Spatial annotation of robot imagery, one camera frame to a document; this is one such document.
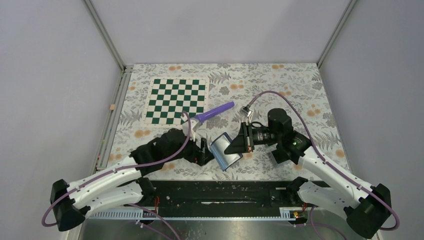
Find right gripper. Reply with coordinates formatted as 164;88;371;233
224;122;281;155

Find blue leather card holder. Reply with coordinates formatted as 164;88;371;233
209;132;243;172

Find black credit card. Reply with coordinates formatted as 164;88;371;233
269;149;282;165

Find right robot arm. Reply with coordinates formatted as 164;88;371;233
224;108;392;239

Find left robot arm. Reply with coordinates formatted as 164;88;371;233
49;128;214;232

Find purple cylindrical tube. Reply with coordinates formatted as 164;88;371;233
194;101;235;123

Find green white chessboard mat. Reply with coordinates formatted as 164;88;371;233
140;78;210;128

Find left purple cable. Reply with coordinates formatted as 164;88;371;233
41;111;193;228

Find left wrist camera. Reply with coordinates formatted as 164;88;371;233
181;118;202;137

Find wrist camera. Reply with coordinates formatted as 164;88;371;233
240;105;253;119
181;118;202;137

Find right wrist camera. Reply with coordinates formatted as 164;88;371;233
240;105;253;119

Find white slotted cable duct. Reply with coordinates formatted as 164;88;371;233
89;207;308;221

